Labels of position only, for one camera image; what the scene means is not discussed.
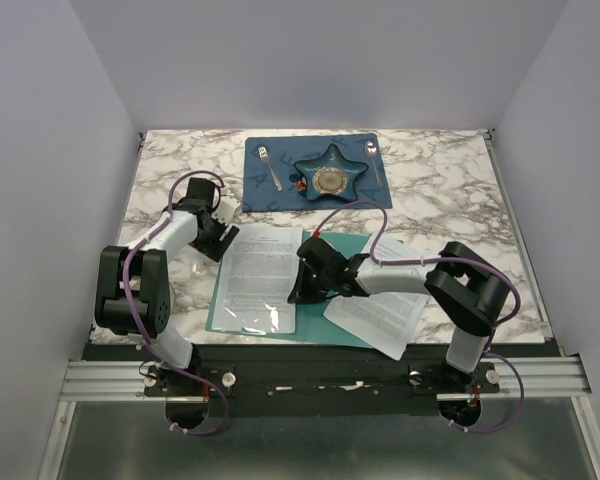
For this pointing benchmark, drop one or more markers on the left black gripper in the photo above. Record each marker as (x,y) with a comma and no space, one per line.
(216,248)

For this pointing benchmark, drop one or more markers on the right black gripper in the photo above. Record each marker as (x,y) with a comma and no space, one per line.
(300,293)

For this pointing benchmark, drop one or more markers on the teal plastic folder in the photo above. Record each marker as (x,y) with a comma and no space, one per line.
(311,326)

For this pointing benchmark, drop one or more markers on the single printed paper sheet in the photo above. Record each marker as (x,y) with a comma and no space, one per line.
(255,279)

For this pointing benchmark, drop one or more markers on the printed paper sheets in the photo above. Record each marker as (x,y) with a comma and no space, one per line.
(386,322)

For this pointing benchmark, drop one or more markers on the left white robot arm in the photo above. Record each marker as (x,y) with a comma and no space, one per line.
(133,293)

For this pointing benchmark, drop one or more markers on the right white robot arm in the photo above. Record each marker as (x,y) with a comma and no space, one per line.
(468,289)

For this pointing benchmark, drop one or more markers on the blue placemat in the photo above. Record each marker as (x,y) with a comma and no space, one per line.
(260,194)

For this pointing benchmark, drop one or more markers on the small red figurine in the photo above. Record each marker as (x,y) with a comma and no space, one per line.
(300,186)

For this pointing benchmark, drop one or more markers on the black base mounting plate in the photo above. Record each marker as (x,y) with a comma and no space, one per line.
(250,381)

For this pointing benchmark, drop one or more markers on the silver fork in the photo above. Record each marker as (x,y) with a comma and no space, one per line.
(264,157)

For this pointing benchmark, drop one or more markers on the blue star-shaped dish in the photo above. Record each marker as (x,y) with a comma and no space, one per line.
(331,175)

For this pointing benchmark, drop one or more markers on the silver spoon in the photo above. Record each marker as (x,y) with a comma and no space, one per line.
(371,151)

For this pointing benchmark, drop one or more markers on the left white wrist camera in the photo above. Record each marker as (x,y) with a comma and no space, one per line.
(227,210)

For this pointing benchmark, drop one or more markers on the aluminium frame rail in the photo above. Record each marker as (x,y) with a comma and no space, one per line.
(123,381)

